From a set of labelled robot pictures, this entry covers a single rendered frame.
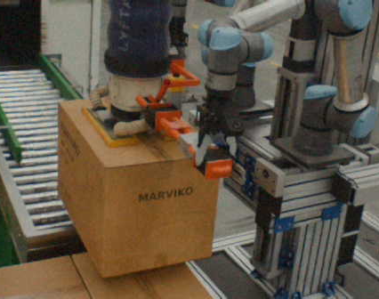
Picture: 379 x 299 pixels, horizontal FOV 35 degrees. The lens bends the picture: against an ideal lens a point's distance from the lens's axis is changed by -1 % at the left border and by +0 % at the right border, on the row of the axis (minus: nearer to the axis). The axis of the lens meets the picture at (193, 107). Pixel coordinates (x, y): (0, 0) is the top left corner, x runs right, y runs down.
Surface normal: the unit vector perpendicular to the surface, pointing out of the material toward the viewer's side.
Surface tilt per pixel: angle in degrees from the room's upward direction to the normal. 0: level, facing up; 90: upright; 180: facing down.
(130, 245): 90
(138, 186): 90
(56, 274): 0
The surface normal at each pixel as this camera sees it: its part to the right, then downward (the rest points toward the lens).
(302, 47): 0.49, 0.34
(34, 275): 0.09, -0.93
